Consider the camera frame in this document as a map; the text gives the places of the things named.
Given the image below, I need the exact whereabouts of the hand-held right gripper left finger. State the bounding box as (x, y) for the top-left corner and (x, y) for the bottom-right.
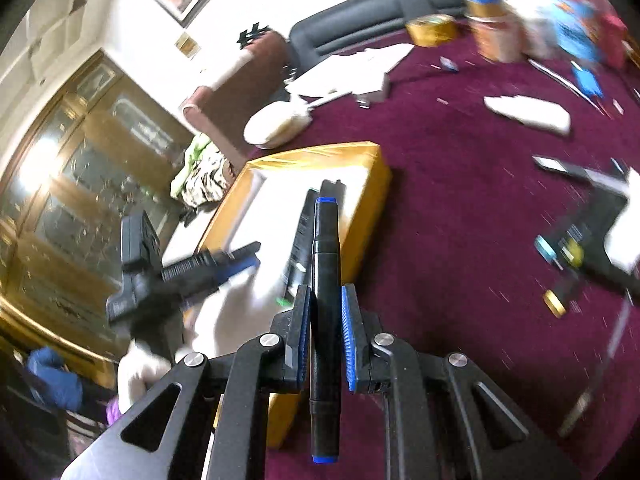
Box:
(60, 284), (317, 480)

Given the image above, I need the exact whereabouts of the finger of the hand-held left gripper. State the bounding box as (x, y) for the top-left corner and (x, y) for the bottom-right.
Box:
(160, 241), (262, 285)
(179, 254), (262, 309)

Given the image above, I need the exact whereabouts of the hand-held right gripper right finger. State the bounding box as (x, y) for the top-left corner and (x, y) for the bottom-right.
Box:
(341, 284), (581, 480)

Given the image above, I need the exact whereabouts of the black marker blue cap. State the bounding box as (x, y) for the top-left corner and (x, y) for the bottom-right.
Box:
(309, 196), (344, 465)

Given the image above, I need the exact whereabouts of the gold box white lining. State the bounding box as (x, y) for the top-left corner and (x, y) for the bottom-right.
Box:
(192, 141), (393, 448)

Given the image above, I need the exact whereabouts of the plain white bottle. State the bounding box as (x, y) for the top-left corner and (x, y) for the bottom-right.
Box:
(483, 95), (572, 136)

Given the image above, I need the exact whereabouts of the person's left hand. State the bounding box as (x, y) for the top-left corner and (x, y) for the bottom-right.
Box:
(116, 344), (179, 412)

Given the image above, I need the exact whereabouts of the black marker green cap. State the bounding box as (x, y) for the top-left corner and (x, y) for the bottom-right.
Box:
(277, 187), (321, 308)

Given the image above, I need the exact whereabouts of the heap of clothes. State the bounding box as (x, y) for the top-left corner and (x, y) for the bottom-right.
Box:
(170, 134), (237, 209)

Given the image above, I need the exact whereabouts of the wooden glass door cabinet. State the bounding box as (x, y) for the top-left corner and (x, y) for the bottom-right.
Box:
(0, 50), (197, 371)

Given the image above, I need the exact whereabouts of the blue cloth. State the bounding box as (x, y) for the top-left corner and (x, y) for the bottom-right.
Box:
(26, 346), (84, 412)

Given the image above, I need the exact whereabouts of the white cloth bundle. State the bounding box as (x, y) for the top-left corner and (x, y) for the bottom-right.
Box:
(243, 101), (314, 150)

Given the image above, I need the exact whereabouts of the maroon tablecloth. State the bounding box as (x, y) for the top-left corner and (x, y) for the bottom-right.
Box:
(245, 25), (640, 480)

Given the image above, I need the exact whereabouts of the brown chair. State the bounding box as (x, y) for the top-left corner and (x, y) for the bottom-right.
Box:
(181, 30), (301, 171)

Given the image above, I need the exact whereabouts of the black marker yellow cap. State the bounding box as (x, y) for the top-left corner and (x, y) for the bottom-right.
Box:
(542, 275), (589, 319)

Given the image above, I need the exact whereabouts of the black clip object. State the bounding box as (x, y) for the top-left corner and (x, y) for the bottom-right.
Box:
(237, 22), (271, 49)

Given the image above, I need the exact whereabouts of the white duster brush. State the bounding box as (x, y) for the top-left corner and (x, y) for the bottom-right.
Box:
(284, 42), (416, 106)

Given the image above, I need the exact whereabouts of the white charger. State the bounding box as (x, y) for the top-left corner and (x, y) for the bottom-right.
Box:
(352, 72), (392, 109)

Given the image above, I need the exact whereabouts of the black leather sofa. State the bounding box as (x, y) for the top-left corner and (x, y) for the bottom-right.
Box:
(289, 0), (471, 61)

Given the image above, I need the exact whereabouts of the yellow tape roll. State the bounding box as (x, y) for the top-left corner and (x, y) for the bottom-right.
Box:
(406, 14), (459, 47)

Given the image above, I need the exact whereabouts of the silver pen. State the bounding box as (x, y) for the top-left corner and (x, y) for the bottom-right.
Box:
(529, 59), (601, 107)

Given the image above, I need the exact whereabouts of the jar with stacked tapes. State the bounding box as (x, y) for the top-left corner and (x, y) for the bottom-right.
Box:
(462, 0), (526, 63)

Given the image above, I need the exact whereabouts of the white plastic tub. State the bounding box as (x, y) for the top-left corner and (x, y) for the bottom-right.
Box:
(515, 0), (557, 57)

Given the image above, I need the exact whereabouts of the clear jar blue label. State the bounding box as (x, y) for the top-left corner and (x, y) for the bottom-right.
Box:
(545, 0), (603, 63)

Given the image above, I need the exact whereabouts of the pink bottle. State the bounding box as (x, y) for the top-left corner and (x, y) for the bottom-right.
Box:
(600, 10), (632, 72)

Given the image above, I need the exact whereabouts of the gold wall plaque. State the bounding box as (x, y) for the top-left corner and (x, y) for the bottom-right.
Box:
(175, 32), (202, 59)

